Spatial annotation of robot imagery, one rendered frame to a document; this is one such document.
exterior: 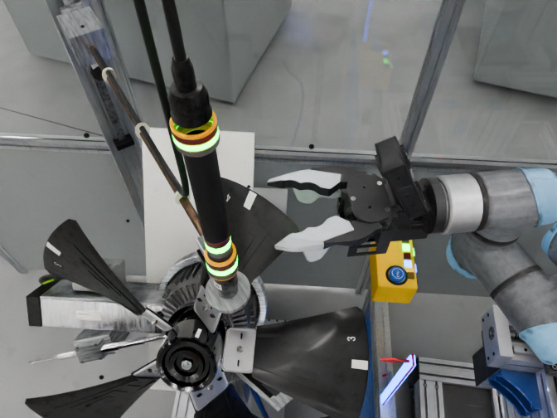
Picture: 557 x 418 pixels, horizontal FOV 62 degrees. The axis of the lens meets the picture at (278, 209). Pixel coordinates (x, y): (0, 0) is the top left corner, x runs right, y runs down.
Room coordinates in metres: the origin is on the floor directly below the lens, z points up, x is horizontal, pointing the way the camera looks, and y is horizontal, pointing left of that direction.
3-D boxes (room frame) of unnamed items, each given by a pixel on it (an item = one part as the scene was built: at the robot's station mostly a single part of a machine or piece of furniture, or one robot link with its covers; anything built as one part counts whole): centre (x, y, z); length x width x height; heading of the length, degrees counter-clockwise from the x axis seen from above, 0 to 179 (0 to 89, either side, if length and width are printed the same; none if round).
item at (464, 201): (0.35, -0.22, 1.64); 0.08 x 0.05 x 0.08; 6
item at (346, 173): (0.36, -0.08, 1.66); 0.09 x 0.05 x 0.02; 74
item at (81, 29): (0.85, 0.40, 1.54); 0.10 x 0.07 x 0.08; 31
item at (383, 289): (0.58, -0.30, 1.02); 0.16 x 0.10 x 0.11; 176
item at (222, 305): (0.32, 0.08, 1.50); 0.09 x 0.07 x 0.10; 31
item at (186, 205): (0.57, 0.24, 1.54); 0.54 x 0.01 x 0.01; 31
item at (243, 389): (0.31, 0.11, 0.91); 0.12 x 0.08 x 0.12; 176
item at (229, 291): (0.31, 0.08, 1.66); 0.04 x 0.04 x 0.46
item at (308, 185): (0.37, -0.03, 1.64); 0.09 x 0.03 x 0.06; 74
